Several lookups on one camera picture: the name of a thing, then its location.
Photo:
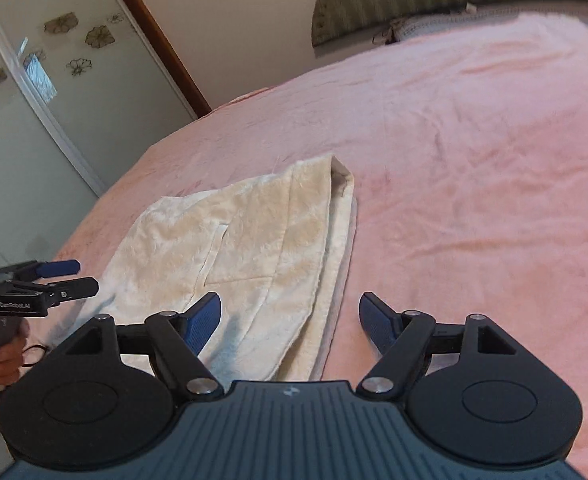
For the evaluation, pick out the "white charger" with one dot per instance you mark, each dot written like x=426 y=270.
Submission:
x=471 y=8

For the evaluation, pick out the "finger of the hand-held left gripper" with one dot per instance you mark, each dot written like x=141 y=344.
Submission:
x=61 y=268
x=76 y=289

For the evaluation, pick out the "flower print sliding door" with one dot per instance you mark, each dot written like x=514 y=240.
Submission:
x=99 y=75
x=9 y=170

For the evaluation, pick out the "pink blanket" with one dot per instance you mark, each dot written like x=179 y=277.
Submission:
x=473 y=160

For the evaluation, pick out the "person's left hand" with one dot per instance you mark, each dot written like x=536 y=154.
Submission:
x=6 y=362

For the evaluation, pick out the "brown wooden door frame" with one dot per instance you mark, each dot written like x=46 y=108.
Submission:
x=164 y=45

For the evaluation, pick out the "grey striped pillow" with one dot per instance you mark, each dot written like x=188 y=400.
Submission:
x=438 y=25

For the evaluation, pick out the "cream fleece towel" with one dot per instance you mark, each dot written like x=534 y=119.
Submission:
x=254 y=230

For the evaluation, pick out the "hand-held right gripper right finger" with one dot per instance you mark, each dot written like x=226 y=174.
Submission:
x=376 y=317

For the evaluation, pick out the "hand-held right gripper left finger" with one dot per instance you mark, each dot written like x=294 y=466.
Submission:
x=204 y=320

